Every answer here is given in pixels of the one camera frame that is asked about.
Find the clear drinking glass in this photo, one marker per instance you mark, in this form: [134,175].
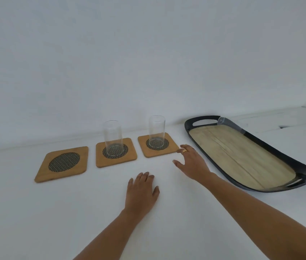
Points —
[113,138]
[230,124]
[157,129]

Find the person's right forearm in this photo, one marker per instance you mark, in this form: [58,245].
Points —
[255,219]

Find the person's left forearm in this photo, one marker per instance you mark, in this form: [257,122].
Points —
[109,238]

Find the person's left thumb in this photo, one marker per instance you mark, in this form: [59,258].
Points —
[156,192]

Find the person's left little finger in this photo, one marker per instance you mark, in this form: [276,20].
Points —
[130,184]

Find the person's left hand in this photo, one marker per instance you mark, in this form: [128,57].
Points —
[140,197]

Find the wooden coaster with mesh centre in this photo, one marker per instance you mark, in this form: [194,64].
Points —
[43,171]
[130,157]
[173,147]

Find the person's left middle finger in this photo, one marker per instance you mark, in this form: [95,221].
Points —
[145,179]

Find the person's right hand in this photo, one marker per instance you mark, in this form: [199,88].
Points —
[194,166]

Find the black tray with wooden base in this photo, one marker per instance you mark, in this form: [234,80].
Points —
[239,157]

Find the person's right thumb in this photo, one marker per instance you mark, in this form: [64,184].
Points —
[178,165]

